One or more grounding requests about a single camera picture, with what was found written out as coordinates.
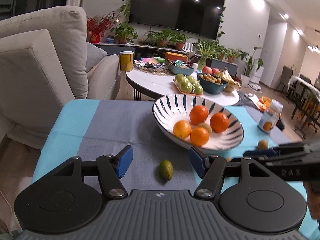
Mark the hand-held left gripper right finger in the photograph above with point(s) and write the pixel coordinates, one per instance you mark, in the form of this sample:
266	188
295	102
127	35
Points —
197	161

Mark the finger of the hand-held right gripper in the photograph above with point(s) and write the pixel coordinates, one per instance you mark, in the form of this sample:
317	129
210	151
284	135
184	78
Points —
292	147
260	153

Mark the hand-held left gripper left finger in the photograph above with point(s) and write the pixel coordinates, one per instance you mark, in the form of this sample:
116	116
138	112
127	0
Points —
125	161

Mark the small brownish round fruit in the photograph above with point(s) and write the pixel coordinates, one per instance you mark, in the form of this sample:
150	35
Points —
262	145

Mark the orange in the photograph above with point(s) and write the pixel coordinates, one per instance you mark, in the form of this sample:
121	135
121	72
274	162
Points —
182	129
199	136
219	122
199	115

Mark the small green oval fruit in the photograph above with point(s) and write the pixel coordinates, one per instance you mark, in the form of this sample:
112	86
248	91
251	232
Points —
165	170
207	127

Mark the white blue-striped bowl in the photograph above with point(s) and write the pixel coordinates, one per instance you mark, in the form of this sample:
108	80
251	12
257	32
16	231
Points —
170	110

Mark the person's right hand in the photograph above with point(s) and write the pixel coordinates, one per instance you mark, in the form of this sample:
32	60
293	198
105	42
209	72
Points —
315	197

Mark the black cloth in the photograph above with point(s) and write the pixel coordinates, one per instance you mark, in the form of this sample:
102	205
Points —
280	124

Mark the blue and grey tablecloth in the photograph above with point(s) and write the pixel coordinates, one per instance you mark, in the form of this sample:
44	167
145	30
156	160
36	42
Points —
112	135

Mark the clear jar with white lid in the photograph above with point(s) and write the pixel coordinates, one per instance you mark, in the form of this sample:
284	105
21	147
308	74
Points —
268	120

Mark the dark marble round table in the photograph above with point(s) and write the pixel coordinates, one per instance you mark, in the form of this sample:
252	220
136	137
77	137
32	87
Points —
246	105

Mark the orange plastic basket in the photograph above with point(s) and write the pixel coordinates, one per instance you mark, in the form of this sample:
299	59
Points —
265	102

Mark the dining table with cloth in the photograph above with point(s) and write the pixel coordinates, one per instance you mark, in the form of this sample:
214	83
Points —
305	92

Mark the white robot vacuum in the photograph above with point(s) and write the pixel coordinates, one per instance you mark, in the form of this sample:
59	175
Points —
255	87

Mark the grey dining chair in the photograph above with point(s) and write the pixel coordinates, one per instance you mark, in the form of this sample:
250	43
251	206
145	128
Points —
283	78

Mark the dark bowl of longans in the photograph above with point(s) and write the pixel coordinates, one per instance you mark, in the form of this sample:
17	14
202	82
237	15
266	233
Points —
213	87

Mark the white vacuum dock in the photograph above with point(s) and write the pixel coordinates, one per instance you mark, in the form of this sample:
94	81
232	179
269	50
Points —
257	76

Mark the bag of green apples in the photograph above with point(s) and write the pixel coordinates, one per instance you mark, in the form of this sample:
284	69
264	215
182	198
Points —
187	85

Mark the bunch of bananas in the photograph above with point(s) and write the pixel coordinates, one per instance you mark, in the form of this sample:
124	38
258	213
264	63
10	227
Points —
227	77

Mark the white coffee table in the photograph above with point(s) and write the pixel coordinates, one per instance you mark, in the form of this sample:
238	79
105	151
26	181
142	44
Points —
155	82

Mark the tall plant in white pot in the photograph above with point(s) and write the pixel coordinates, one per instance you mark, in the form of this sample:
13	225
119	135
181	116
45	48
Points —
250	62

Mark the large red apple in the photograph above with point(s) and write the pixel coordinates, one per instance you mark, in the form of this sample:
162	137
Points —
216	71
207	70

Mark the teal basket of snacks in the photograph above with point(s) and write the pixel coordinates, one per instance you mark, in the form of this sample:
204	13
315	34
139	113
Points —
178	68

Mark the small white bottle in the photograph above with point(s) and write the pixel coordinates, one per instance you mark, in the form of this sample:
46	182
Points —
195	66

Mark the grey television cabinet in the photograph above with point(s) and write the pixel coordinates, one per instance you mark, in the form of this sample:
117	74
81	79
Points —
225	65

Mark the glass dish with sweets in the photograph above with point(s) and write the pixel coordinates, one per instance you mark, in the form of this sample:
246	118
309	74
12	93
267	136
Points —
150	65

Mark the yellow can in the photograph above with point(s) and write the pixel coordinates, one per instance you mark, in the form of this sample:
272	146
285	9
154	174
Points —
126	61

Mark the potted green plant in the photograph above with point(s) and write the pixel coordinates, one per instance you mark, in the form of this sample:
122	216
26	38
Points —
220	50
123	33
161	38
231	55
180	42

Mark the orange box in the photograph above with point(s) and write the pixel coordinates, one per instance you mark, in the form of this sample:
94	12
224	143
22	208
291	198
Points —
176	56

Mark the glass vase with green plant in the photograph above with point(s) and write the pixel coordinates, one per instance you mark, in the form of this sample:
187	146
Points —
203	53

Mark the grey sofa cushion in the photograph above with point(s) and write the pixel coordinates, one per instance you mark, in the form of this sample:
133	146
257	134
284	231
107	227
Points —
96	55

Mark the white router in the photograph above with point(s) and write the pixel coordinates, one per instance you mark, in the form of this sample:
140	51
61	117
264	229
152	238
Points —
188	49

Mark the grey fabric sofa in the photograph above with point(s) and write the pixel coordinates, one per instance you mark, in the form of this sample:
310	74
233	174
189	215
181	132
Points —
37	80

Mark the red flower arrangement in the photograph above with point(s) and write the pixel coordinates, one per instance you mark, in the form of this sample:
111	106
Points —
98	26

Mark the black wall television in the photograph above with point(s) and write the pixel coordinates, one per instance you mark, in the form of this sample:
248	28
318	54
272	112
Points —
177	7

